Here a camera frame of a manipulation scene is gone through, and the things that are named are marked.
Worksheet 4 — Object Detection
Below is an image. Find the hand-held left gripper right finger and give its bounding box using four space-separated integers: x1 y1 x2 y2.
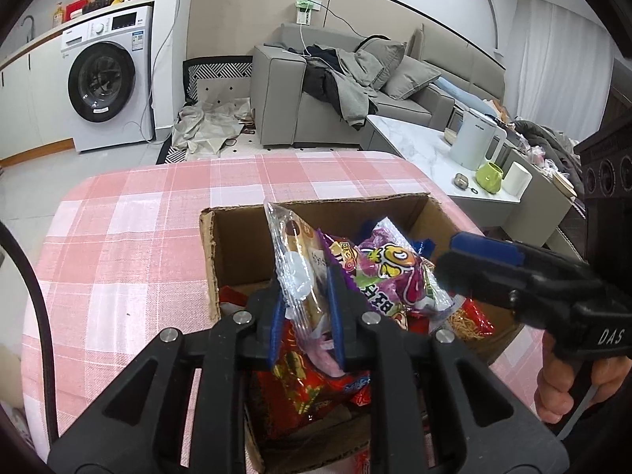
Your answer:
323 267 571 474

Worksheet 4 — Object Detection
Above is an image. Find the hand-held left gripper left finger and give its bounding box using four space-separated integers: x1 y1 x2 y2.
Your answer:
47 286 297 474

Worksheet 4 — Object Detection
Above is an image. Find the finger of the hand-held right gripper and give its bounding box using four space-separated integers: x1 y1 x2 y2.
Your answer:
434 251 593 329
448 233 593 280

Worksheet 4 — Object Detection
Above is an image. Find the yellow noodle snack packet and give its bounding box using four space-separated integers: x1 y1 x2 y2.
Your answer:
429 296 496 341

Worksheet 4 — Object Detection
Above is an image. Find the red cookie packet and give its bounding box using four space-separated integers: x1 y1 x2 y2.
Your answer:
257 318 373 442

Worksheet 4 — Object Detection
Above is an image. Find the purple cartoon snack packet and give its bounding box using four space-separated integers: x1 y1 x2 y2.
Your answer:
318 217 455 327

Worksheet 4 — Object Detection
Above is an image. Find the clear bread packet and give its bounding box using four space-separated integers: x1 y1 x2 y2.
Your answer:
263 201 346 376

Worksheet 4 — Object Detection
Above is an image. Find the brown cardboard box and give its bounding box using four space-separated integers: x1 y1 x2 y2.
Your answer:
199 192 531 474

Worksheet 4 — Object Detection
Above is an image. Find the person's right hand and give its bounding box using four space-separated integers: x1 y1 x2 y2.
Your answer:
536 333 632 423

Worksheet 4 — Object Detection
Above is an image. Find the green cup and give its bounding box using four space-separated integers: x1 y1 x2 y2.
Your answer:
474 160 505 194

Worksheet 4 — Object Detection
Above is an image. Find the white mug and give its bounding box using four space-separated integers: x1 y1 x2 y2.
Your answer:
501 160 534 197

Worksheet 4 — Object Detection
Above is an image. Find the white electric kettle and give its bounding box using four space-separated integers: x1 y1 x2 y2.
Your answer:
448 109 508 173

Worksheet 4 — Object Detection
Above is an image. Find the pile of clothes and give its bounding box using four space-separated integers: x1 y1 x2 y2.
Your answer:
513 118 586 193

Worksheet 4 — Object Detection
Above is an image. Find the white coffee table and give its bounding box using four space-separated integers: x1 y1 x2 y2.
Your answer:
360 113 586 252

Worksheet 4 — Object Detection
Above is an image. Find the light blue blanket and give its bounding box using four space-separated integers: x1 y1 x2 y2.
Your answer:
434 76 487 109

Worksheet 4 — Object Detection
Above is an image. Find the pink plaid tablecloth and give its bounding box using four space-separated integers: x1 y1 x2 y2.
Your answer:
20 150 546 474

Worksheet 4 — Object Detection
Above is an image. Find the grey pillow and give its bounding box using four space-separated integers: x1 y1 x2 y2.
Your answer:
354 37 408 90
381 55 442 100

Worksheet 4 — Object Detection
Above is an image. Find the grey jacket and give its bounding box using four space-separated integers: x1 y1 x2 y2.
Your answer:
336 48 381 132

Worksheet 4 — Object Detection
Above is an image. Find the white curtain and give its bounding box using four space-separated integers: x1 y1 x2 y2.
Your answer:
504 0 625 129

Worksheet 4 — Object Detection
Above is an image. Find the crumpled beige cloth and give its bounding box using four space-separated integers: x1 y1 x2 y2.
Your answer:
172 98 255 159

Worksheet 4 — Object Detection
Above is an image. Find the dark clothing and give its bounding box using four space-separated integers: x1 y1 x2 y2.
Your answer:
301 44 346 114

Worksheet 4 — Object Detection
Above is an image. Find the grey sofa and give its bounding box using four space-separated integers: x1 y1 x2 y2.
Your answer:
251 22 507 148

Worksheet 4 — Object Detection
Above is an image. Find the black white patterned rug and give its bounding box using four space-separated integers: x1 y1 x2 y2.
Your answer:
157 56 363 166

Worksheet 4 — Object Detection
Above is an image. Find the white washing machine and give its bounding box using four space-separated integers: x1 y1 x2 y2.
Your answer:
60 2 156 154

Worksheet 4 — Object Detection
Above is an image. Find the green white power strip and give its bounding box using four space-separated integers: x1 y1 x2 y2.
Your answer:
293 0 317 25

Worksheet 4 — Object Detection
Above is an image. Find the white kitchen cabinet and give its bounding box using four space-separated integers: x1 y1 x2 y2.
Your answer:
0 34 75 164

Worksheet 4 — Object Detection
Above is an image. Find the red box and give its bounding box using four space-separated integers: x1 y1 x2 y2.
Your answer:
64 0 94 23

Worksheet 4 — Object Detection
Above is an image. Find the black cable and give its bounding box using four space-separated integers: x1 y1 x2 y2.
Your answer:
0 221 62 448

